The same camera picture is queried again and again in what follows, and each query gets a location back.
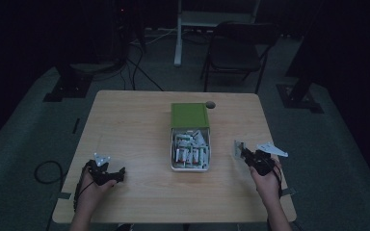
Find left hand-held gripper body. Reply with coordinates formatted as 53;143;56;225
86;152;119;187

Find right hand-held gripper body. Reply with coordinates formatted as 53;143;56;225
247;141;289;177

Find small white sachet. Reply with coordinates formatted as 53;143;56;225
233;140;246;160

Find white storage box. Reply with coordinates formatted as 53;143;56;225
170;126;212;172

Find person's left hand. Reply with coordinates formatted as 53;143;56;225
76;164;118;215

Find person's right hand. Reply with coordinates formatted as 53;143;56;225
249;159;284;202

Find pile of white sachets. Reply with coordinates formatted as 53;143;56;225
172;128;210;168

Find green box lid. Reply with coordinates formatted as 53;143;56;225
170;102;211;130

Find black stand base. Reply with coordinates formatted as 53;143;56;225
42;63;94;103
276;32;325;115

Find black folding chair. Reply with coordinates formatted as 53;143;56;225
199;20;279;94

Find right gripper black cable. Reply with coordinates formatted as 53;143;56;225
271;163;284;199

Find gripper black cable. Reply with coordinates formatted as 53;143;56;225
72;165;94;214
271;163;284;199

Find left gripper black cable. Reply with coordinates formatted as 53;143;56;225
72;165;94;214

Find looped black floor cable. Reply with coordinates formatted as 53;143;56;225
33;160;67;186

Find white metal table frame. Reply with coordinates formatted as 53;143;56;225
173;0;261;67

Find white floor cable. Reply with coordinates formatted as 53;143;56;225
134;28;178;45

